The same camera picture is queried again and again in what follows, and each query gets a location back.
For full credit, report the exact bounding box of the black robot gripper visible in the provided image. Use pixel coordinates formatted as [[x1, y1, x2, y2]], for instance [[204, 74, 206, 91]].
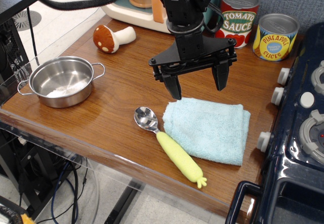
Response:
[[149, 17, 237, 100]]

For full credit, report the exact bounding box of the light blue folded towel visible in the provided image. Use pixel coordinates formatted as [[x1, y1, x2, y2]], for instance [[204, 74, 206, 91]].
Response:
[[163, 98, 251, 166]]

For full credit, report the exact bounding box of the dark blue toy stove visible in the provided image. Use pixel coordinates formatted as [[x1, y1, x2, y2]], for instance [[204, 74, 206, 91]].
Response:
[[226, 23, 323, 223]]

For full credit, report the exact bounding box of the yellow handled metal spoon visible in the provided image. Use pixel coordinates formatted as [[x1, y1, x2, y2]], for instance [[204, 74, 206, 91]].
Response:
[[134, 106, 207, 189]]

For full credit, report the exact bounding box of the white stove knob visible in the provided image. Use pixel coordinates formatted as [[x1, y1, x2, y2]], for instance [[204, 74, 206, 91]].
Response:
[[271, 87, 284, 106], [257, 132, 271, 153], [277, 68, 290, 86]]

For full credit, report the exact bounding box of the toy microwave oven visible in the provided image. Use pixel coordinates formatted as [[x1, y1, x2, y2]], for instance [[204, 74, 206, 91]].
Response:
[[101, 0, 220, 33]]

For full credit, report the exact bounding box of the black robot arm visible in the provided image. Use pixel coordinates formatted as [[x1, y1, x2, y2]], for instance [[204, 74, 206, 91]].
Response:
[[149, 0, 237, 100]]

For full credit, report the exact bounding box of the pineapple slices can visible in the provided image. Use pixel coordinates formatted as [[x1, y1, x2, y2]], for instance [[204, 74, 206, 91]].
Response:
[[253, 13, 300, 62]]

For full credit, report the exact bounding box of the plush brown mushroom toy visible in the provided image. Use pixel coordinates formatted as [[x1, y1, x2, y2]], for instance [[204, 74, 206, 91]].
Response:
[[93, 25, 136, 54]]

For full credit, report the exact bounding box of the stainless steel pot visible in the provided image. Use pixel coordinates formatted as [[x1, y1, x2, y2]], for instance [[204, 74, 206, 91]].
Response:
[[17, 56, 105, 108]]

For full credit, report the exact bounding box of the tomato sauce can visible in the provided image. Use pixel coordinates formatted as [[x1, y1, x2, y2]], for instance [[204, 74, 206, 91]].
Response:
[[215, 0, 260, 48]]

